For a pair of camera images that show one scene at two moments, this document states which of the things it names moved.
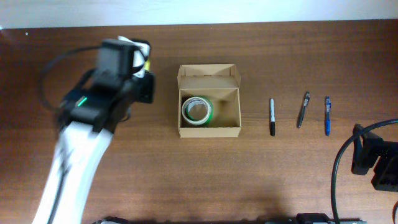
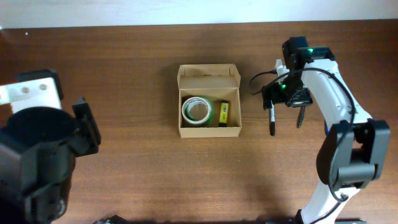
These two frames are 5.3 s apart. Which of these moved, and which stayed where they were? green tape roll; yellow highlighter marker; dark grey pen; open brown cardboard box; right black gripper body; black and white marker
Moved: right black gripper body; yellow highlighter marker
Stayed: black and white marker; open brown cardboard box; green tape roll; dark grey pen
